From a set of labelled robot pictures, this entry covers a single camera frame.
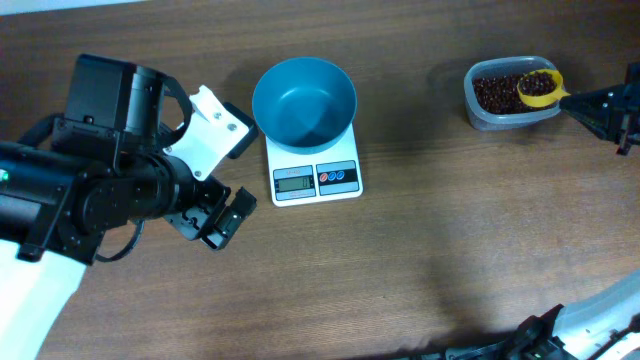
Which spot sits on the red beans pile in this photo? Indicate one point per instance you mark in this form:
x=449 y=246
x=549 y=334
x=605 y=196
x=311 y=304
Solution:
x=498 y=95

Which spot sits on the white digital kitchen scale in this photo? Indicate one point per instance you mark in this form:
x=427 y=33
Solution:
x=330 y=175

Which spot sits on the blue plastic bowl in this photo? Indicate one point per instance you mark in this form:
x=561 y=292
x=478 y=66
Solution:
x=305 y=105

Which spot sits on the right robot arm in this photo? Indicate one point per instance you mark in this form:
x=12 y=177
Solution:
x=623 y=295

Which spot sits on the clear plastic bean container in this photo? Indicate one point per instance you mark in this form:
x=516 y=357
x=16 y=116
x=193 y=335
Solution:
x=482 y=120

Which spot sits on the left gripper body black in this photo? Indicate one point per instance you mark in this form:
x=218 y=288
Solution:
x=218 y=201

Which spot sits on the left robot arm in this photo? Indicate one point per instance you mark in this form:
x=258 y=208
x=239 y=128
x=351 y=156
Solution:
x=131 y=146

